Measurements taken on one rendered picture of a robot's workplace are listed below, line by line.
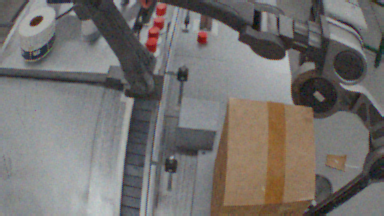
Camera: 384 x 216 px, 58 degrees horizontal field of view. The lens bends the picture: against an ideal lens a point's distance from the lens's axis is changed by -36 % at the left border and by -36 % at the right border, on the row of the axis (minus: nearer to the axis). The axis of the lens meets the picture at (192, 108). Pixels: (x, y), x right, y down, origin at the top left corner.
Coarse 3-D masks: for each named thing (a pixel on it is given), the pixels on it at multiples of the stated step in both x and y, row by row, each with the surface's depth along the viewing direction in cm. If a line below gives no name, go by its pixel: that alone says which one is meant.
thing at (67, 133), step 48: (192, 48) 169; (240, 48) 172; (0, 96) 149; (48, 96) 151; (96, 96) 153; (192, 96) 156; (240, 96) 158; (288, 96) 160; (0, 144) 133; (48, 144) 138; (96, 144) 141; (0, 192) 120; (48, 192) 125; (96, 192) 129; (192, 192) 134
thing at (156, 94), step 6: (156, 78) 134; (162, 78) 134; (156, 84) 134; (162, 84) 134; (126, 90) 134; (156, 90) 134; (162, 90) 134; (126, 96) 133; (132, 96) 134; (138, 96) 134; (144, 96) 128; (150, 96) 134; (156, 96) 134; (162, 96) 134
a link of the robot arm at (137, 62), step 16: (80, 0) 83; (96, 0) 89; (112, 0) 92; (80, 16) 87; (96, 16) 92; (112, 16) 94; (112, 32) 98; (128, 32) 103; (112, 48) 105; (128, 48) 105; (144, 48) 112; (128, 64) 111; (144, 64) 113; (128, 80) 117; (144, 80) 115
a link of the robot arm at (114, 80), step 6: (114, 66) 122; (108, 72) 122; (114, 72) 122; (120, 72) 122; (108, 78) 122; (114, 78) 121; (120, 78) 121; (108, 84) 123; (114, 84) 123; (120, 84) 123; (132, 84) 116; (138, 84) 116; (120, 90) 124; (132, 90) 118; (138, 90) 117; (144, 90) 119
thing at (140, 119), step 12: (168, 24) 170; (144, 108) 145; (132, 120) 142; (144, 120) 143; (156, 120) 143; (132, 132) 140; (144, 132) 140; (132, 144) 137; (144, 144) 138; (132, 156) 134; (144, 156) 135; (132, 168) 132; (144, 168) 132; (132, 180) 129; (132, 192) 126; (132, 204) 123
